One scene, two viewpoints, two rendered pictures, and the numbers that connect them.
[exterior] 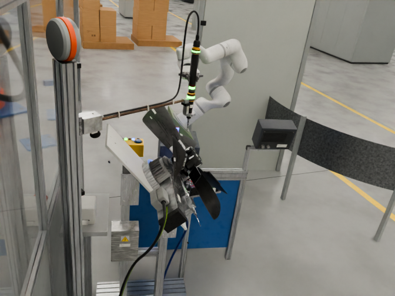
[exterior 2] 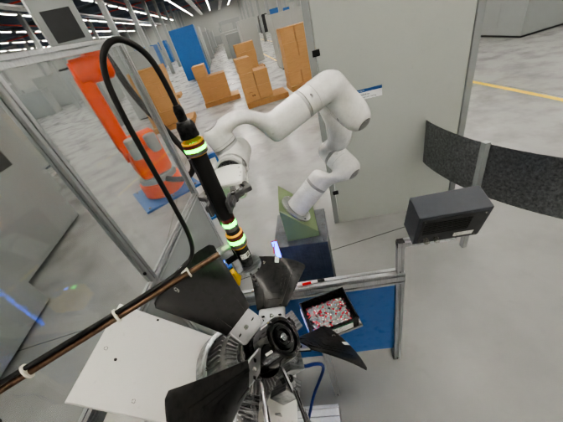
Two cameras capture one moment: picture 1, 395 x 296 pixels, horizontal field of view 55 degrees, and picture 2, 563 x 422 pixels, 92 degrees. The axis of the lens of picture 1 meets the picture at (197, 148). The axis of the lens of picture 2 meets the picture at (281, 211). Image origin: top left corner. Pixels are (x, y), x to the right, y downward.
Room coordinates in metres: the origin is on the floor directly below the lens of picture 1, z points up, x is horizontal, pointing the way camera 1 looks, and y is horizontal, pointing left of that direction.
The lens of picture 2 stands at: (1.52, -0.26, 1.95)
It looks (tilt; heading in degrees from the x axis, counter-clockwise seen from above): 35 degrees down; 23
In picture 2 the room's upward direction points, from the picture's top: 16 degrees counter-clockwise
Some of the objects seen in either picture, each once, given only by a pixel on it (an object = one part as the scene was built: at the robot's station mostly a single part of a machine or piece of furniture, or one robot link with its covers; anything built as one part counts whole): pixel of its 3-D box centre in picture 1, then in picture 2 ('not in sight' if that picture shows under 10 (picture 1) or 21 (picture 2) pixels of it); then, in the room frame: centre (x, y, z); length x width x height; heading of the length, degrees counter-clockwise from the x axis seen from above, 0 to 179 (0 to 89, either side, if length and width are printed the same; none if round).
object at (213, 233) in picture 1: (181, 215); (322, 327); (2.33, 0.06, 0.45); 0.82 x 0.01 x 0.66; 103
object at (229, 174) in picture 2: (189, 71); (228, 181); (2.06, 0.10, 1.64); 0.11 x 0.10 x 0.07; 14
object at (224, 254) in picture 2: (188, 106); (240, 255); (1.95, 0.08, 1.48); 0.09 x 0.07 x 0.10; 138
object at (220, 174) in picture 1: (186, 174); (311, 288); (2.33, 0.06, 0.82); 0.90 x 0.04 x 0.08; 103
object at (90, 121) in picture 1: (87, 122); not in sight; (1.49, 0.49, 1.52); 0.10 x 0.07 x 0.08; 138
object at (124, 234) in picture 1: (124, 241); not in sight; (1.66, 0.34, 0.73); 0.15 x 0.09 x 0.22; 103
